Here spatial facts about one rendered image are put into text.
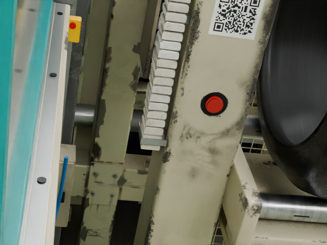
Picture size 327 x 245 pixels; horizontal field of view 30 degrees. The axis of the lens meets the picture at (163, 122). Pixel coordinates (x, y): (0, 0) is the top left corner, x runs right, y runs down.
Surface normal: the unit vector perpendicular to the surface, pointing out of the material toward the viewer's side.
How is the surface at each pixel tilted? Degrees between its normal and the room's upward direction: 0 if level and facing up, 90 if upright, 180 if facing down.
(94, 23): 95
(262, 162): 0
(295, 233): 0
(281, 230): 0
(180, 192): 90
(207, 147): 90
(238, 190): 90
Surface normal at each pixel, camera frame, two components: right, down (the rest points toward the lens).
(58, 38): 0.18, -0.85
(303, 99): 0.20, -0.34
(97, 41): 0.09, 0.59
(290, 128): 0.20, -0.60
